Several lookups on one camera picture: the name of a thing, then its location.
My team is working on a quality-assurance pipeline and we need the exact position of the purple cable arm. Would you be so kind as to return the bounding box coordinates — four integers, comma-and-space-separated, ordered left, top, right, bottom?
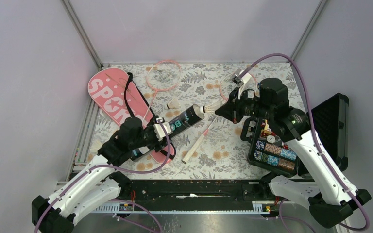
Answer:
34, 122, 171, 233
237, 53, 371, 233

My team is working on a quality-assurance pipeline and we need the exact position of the pink racket bag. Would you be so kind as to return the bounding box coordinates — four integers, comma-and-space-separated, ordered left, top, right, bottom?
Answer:
87, 67, 176, 165

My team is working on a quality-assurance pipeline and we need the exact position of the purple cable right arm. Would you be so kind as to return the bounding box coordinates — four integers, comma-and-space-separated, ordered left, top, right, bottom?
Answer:
237, 53, 371, 233

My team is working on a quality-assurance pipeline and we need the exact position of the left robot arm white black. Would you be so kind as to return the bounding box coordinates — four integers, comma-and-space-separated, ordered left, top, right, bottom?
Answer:
32, 117, 174, 233

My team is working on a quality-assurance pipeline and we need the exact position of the black poker chip case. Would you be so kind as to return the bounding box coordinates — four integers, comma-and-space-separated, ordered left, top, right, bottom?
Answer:
240, 93, 349, 179

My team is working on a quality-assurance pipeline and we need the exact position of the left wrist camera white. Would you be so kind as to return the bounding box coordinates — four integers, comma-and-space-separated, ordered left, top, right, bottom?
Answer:
153, 117, 173, 141

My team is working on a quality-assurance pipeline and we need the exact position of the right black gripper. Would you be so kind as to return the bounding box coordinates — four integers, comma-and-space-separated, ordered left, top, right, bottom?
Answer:
215, 86, 273, 124

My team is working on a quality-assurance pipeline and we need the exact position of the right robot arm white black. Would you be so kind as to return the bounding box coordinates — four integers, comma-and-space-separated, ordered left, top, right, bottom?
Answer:
215, 77, 371, 228

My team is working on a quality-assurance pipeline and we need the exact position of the right pink badminton racket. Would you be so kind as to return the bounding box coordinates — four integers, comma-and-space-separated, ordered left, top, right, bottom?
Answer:
181, 73, 256, 164

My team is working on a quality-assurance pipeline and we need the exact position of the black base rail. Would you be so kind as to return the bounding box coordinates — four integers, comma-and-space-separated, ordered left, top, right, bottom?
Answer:
117, 180, 282, 211

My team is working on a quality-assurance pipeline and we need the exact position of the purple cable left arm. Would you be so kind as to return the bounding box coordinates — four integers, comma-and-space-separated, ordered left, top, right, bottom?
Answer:
34, 122, 171, 233

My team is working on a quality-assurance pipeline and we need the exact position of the white shuttlecock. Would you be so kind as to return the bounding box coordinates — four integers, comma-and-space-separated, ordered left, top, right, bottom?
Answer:
166, 99, 180, 109
202, 98, 227, 114

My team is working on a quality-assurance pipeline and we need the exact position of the black shuttlecock tube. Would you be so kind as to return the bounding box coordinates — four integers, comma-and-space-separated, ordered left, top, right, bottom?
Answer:
131, 104, 206, 164

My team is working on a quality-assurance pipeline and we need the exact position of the pink badminton racket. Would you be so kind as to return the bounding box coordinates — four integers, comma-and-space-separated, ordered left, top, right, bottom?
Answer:
181, 73, 256, 164
142, 60, 181, 120

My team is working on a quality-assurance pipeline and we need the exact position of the left pink badminton racket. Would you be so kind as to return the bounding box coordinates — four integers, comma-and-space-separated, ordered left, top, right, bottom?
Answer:
142, 60, 181, 120

